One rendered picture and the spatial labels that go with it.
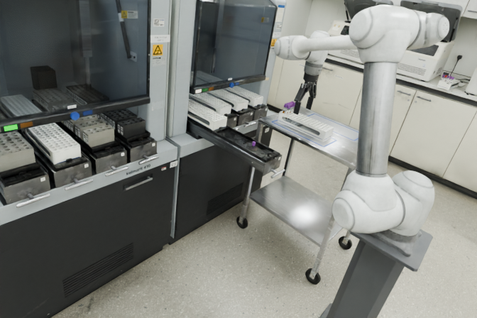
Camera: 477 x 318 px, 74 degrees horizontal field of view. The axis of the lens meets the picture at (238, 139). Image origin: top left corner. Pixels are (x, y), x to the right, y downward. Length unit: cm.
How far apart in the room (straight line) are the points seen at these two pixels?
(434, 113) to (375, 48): 247
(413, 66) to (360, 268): 241
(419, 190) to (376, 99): 37
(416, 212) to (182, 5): 123
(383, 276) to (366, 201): 42
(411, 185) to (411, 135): 236
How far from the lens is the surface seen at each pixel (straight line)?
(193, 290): 190
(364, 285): 154
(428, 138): 359
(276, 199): 211
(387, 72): 112
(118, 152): 140
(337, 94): 378
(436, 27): 122
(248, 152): 147
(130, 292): 190
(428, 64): 349
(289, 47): 154
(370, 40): 108
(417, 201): 128
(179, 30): 150
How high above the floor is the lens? 151
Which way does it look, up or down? 27 degrees down
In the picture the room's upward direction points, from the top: 9 degrees clockwise
